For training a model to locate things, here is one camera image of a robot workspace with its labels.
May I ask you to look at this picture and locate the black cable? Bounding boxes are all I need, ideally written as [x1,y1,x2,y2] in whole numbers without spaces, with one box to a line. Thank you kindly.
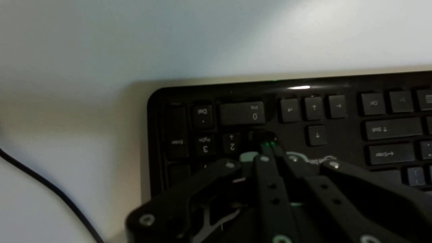
[0,148,106,243]

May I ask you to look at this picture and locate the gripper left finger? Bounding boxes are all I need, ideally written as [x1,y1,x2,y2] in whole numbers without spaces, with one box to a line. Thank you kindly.
[125,131,298,243]

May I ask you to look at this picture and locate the black computer keyboard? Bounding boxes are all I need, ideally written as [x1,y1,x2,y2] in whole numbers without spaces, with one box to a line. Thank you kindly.
[147,70,432,203]

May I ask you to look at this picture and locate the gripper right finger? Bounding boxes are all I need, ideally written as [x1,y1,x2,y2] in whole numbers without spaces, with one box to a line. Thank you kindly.
[270,134,432,243]

